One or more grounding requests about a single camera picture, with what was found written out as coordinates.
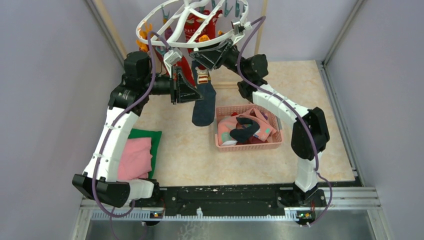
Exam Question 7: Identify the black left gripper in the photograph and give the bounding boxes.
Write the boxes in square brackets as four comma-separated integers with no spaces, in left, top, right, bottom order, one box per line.
[142,65,205,105]

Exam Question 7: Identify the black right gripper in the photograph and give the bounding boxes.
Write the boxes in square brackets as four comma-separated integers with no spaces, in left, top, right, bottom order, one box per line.
[188,33,249,80]

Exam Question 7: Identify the dark navy sock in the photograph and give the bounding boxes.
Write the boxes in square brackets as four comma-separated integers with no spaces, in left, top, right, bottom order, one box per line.
[191,60,217,127]
[229,117,260,144]

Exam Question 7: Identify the red santa sock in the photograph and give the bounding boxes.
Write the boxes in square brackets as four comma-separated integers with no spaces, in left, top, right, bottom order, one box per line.
[154,47,196,87]

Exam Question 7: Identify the pink plastic basket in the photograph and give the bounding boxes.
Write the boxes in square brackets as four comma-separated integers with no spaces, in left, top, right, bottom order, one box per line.
[214,104,284,152]

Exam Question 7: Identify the white plastic clip hanger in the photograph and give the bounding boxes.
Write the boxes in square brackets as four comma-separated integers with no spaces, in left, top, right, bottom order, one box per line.
[135,0,250,49]

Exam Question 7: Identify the orange clothespin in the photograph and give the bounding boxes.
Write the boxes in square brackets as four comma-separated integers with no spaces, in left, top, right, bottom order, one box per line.
[136,22,153,53]

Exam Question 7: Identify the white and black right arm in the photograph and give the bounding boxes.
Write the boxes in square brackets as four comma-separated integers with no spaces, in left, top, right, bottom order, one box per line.
[189,39,330,206]

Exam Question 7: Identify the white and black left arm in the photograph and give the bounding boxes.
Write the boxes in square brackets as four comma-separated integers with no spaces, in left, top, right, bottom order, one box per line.
[72,49,203,208]

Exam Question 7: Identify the red patterned sock pair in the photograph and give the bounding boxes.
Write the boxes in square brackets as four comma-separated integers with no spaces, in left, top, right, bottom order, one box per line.
[182,9,223,56]

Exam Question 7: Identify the green cloth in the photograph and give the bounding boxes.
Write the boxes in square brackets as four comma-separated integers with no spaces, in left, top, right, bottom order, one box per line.
[128,128,162,179]

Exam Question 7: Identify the pink cloth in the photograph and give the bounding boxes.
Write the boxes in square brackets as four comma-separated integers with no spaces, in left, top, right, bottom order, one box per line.
[117,137,153,182]

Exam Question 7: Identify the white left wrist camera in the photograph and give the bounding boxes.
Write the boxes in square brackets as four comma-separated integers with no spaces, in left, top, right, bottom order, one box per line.
[163,48,183,76]

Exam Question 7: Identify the wooden drying rack frame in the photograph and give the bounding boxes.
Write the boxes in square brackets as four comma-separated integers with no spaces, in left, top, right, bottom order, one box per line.
[85,0,269,89]

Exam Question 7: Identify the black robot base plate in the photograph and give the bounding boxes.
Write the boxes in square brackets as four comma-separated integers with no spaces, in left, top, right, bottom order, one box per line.
[129,182,327,209]

